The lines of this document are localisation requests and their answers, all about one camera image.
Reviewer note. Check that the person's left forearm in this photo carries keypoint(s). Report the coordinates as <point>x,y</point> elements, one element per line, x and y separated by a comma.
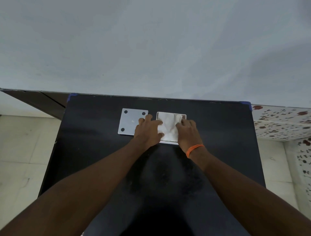
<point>73,194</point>

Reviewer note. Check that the white square base plate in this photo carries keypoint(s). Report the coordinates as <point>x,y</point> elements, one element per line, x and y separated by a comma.
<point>130,121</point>

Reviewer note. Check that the stack of white tissues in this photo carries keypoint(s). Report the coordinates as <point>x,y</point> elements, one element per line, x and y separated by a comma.
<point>170,126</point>

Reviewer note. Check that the person's left hand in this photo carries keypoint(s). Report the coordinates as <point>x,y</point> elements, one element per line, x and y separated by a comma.
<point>148,132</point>

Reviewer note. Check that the person's right hand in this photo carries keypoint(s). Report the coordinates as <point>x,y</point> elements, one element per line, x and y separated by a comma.
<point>189,136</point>

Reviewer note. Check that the white tissue box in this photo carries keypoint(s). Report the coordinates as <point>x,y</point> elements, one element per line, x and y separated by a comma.
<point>167,142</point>

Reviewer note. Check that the black table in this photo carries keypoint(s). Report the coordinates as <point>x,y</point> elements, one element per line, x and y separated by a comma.
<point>43,102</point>

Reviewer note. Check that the blue tape piece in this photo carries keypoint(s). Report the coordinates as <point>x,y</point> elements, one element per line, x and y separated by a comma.
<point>72,96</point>
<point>246,105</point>

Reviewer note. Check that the orange thread wristband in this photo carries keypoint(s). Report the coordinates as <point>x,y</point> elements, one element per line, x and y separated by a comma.
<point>194,149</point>

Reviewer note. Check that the floral patterned tiled ledge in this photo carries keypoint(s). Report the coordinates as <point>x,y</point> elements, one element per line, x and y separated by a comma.
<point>279,121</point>

